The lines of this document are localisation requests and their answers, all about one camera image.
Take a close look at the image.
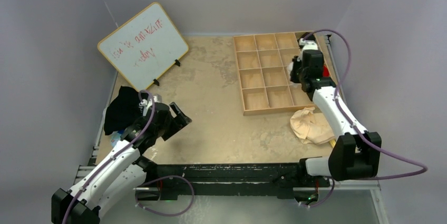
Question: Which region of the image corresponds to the cream beige underwear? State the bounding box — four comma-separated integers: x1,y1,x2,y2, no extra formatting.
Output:
289,107,335,145

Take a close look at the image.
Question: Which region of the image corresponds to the white whiteboard yellow frame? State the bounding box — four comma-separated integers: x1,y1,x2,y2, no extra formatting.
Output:
97,2,189,91

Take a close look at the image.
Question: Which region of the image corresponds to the white underwear pink trim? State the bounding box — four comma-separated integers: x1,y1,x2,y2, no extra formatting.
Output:
286,62,294,82

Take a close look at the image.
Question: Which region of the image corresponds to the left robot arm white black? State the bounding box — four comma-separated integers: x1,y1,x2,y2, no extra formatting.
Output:
51,100,192,223

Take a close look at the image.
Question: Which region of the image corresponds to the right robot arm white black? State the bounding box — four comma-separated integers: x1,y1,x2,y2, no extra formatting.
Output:
290,48,382,186

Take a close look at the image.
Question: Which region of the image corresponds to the red rolled underwear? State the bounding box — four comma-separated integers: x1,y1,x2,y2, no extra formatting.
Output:
323,65,331,77

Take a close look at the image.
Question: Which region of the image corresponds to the black underwear white waistband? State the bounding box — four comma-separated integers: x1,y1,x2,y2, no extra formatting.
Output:
103,86,142,135

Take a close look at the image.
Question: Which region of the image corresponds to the white blue patterned underwear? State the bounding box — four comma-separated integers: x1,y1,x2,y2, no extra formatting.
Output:
110,130,124,147

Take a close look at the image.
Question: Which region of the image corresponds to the wooden compartment organizer tray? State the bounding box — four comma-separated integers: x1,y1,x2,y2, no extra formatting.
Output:
233,31,314,116

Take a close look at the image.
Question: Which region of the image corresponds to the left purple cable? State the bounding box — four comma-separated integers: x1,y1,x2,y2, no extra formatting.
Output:
62,90,195,224

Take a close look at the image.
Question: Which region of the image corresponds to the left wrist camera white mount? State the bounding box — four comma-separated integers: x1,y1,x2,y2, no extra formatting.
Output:
139,94,162,116

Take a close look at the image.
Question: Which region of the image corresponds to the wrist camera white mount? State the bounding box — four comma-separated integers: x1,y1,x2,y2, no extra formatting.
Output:
139,94,162,116
298,38,319,54

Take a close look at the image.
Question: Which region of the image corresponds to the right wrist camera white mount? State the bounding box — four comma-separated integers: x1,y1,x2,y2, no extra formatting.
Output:
298,38,319,54

